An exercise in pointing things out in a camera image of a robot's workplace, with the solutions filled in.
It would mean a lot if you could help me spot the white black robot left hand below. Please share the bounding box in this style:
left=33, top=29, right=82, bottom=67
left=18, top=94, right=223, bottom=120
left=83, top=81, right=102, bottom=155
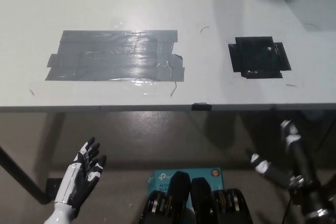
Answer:
left=54, top=136, right=108, bottom=216

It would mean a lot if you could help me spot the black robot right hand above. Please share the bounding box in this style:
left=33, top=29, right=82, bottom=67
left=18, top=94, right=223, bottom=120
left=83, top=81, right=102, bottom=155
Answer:
left=250, top=120, right=329, bottom=216

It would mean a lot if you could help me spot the teal router box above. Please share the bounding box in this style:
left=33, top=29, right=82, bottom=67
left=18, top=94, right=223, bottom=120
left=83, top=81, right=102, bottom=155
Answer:
left=146, top=166, right=225, bottom=209

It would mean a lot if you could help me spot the black tape square patch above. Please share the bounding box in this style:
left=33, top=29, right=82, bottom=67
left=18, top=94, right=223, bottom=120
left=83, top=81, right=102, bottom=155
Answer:
left=227, top=36, right=292, bottom=79

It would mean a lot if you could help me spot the black cable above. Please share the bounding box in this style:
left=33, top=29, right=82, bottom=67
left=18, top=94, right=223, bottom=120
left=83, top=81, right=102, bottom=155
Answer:
left=283, top=196, right=294, bottom=224

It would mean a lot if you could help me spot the grey duct tape patch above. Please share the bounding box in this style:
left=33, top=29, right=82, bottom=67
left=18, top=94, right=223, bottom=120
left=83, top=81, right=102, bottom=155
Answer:
left=44, top=29, right=186, bottom=82

